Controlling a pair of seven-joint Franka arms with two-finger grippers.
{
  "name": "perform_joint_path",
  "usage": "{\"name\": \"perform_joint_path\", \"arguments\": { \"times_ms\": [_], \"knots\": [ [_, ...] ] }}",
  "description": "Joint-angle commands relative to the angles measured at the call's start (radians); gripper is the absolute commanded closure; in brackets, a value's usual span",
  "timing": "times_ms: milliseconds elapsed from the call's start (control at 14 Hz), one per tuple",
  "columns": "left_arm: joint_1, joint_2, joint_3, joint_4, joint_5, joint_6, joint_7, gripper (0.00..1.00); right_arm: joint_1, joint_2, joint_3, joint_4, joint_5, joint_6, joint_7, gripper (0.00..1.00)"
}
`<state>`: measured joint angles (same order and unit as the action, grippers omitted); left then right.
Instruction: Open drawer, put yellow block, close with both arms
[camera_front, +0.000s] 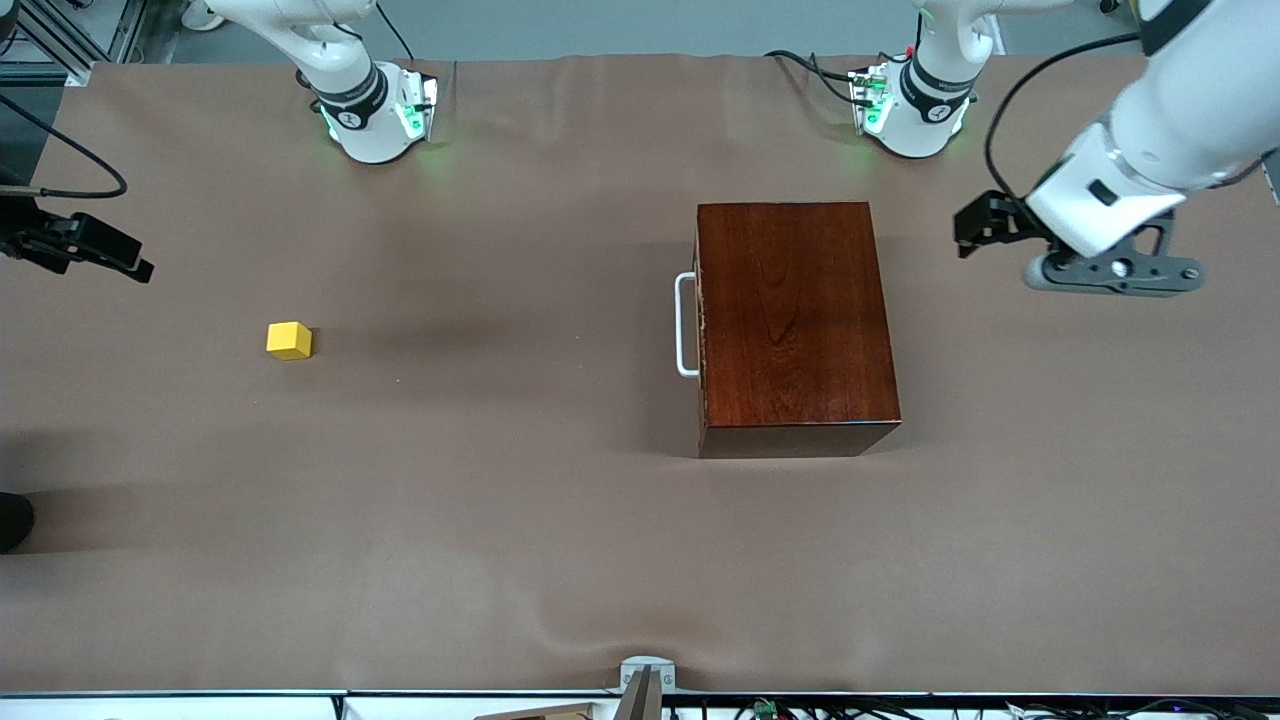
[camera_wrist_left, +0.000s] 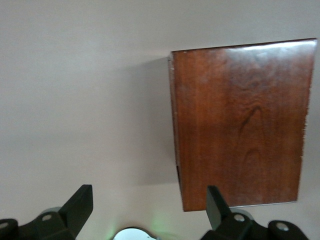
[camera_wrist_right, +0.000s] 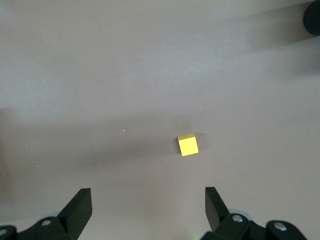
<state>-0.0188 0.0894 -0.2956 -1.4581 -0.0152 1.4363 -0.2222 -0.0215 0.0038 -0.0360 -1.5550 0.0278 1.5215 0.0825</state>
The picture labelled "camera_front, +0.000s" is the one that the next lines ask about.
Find yellow cube block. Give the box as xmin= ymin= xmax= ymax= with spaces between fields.
xmin=266 ymin=321 xmax=313 ymax=362

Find black right base cable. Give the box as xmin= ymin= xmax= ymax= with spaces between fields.
xmin=375 ymin=0 xmax=416 ymax=63

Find wooden drawer with white handle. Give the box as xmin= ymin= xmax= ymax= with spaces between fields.
xmin=675 ymin=238 xmax=709 ymax=431

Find aluminium frame struts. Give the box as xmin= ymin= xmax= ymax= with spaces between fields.
xmin=0 ymin=0 xmax=151 ymax=89

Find brown table cover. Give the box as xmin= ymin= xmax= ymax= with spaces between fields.
xmin=0 ymin=52 xmax=1280 ymax=698

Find black round object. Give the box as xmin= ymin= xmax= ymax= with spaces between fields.
xmin=0 ymin=492 xmax=36 ymax=554

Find brown cardboard piece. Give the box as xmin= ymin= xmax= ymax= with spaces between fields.
xmin=475 ymin=702 xmax=621 ymax=720

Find black left base cables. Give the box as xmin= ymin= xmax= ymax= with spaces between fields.
xmin=765 ymin=48 xmax=881 ymax=109

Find grey metal clamp bracket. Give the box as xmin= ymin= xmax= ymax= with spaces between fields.
xmin=612 ymin=655 xmax=677 ymax=720

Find dark brown wooden cabinet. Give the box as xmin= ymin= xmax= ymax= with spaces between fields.
xmin=695 ymin=201 xmax=902 ymax=460

